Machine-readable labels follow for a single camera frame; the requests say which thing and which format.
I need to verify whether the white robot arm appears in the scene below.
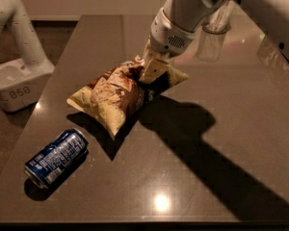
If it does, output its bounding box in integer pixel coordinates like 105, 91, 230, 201
141, 0, 289, 84

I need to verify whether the blue pepsi can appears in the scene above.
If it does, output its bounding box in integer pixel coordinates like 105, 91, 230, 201
24, 128, 89, 189

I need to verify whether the brown chip bag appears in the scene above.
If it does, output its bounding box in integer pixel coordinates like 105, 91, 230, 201
66, 56, 189, 139

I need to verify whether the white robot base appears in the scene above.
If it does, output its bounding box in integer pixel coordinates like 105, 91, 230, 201
0, 0, 55, 113

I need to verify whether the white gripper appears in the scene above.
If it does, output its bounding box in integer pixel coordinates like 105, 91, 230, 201
140, 9, 197, 84

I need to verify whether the clear cup holder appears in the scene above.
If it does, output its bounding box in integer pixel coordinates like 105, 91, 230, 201
197, 23, 231, 62

